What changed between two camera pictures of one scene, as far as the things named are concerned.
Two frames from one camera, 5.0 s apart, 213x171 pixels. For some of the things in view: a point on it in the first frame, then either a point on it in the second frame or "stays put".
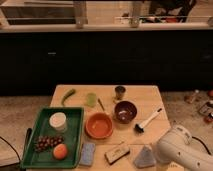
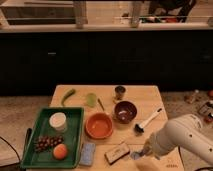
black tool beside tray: [28, 136] stays put
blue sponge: [87, 154] stays put
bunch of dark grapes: [46, 143] stays put
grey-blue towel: [145, 158] → [135, 155]
